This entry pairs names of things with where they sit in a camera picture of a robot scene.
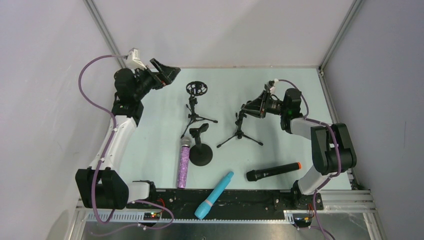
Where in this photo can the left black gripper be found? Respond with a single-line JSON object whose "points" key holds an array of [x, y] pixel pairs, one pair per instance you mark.
{"points": [[157, 76]]}

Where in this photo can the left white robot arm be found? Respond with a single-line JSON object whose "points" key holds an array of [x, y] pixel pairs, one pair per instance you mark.
{"points": [[99, 185]]}

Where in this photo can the clip tripod mic stand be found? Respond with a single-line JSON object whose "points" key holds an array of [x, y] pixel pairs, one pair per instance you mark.
{"points": [[239, 134]]}

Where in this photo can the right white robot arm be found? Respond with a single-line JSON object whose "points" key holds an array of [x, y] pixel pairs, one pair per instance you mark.
{"points": [[332, 150]]}

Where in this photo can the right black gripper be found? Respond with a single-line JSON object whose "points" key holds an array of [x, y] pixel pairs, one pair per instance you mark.
{"points": [[262, 104]]}

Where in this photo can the slotted cable duct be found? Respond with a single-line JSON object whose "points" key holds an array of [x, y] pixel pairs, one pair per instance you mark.
{"points": [[156, 217]]}

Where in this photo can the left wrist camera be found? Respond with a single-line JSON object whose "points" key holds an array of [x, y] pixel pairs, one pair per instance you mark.
{"points": [[133, 60]]}

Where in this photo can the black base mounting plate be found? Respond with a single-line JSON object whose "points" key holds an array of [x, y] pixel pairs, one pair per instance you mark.
{"points": [[236, 204]]}

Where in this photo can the black microphone orange tip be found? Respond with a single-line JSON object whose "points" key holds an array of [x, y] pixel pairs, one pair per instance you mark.
{"points": [[255, 175]]}

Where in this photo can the purple glitter microphone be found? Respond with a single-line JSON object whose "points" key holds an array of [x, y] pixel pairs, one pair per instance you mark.
{"points": [[183, 163]]}

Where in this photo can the light blue microphone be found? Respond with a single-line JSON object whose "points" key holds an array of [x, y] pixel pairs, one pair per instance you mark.
{"points": [[204, 208]]}

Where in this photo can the round base mic stand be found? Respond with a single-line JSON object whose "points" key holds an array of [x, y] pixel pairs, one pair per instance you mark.
{"points": [[200, 154]]}

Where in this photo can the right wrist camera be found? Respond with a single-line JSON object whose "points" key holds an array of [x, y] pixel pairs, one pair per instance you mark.
{"points": [[270, 86]]}

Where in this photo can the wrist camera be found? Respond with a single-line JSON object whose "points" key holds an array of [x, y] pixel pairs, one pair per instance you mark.
{"points": [[270, 86], [133, 60]]}

